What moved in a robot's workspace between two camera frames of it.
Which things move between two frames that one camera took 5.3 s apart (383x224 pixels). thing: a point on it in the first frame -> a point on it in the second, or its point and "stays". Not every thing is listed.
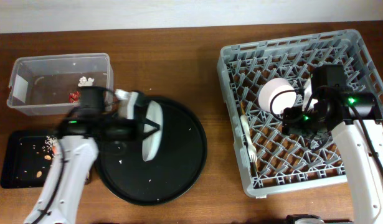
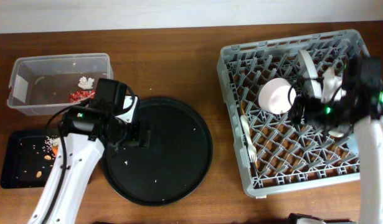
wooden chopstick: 243,113 stays
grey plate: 151,145 -> 307,76
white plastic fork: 249,139 stays
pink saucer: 281,99 stays
